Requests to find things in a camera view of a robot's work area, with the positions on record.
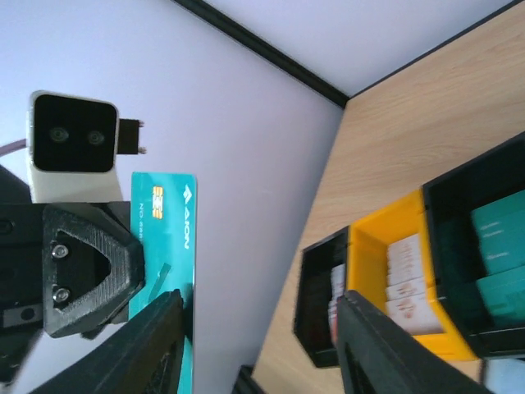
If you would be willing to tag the red white cards stack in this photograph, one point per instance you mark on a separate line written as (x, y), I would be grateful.
(338, 277)

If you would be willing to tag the black bin with red cards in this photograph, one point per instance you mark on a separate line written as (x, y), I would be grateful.
(320, 263)

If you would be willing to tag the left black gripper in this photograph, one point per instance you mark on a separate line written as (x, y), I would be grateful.
(92, 267)

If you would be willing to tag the teal cards stack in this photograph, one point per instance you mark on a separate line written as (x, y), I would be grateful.
(500, 229)

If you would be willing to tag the black card holder wallet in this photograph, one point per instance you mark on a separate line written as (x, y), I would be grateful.
(503, 376)

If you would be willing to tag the yellow bin with white cards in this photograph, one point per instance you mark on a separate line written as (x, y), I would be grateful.
(369, 238)

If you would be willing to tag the teal credit card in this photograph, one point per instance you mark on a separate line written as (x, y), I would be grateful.
(163, 216)

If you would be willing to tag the black cage frame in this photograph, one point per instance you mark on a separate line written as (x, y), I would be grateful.
(341, 48)

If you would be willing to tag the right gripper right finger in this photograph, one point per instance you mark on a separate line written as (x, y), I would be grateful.
(378, 356)

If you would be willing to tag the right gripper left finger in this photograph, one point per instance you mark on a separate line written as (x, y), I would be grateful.
(145, 356)

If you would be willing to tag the black bin with teal cards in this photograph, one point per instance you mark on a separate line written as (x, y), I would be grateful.
(457, 263)

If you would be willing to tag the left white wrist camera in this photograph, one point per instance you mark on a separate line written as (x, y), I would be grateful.
(72, 145)

